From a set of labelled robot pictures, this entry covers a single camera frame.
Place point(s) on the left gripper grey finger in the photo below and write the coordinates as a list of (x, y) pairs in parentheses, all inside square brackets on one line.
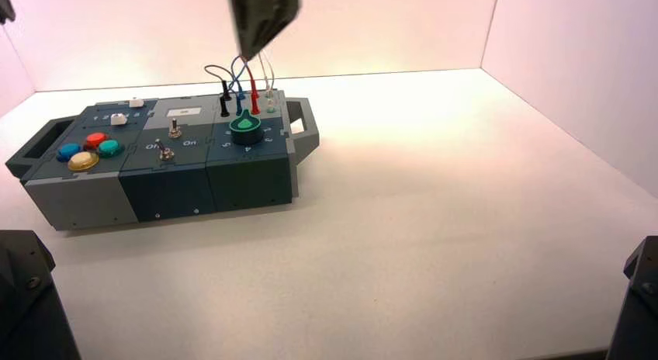
[(5, 10)]

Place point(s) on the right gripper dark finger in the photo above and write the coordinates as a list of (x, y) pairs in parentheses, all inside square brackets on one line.
[(262, 13)]

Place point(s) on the green push button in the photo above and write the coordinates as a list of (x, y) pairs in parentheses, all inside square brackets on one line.
[(109, 148)]

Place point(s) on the blue push button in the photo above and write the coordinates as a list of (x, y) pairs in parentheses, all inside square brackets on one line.
[(68, 151)]

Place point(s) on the red push button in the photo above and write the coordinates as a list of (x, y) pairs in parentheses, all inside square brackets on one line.
[(95, 139)]

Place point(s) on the yellow push button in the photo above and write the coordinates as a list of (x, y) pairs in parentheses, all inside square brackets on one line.
[(83, 161)]

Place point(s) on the green white plug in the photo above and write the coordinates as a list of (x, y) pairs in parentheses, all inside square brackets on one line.
[(270, 95)]

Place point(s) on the green rotary knob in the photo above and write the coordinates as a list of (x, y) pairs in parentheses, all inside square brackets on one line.
[(245, 129)]

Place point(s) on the white slider knob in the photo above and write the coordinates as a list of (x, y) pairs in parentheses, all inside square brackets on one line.
[(119, 119), (136, 102)]

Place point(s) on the grey and teal task box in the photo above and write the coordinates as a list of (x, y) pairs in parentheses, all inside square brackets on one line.
[(169, 188)]

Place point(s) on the metal toggle switch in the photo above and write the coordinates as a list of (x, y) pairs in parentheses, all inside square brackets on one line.
[(175, 129), (165, 151)]

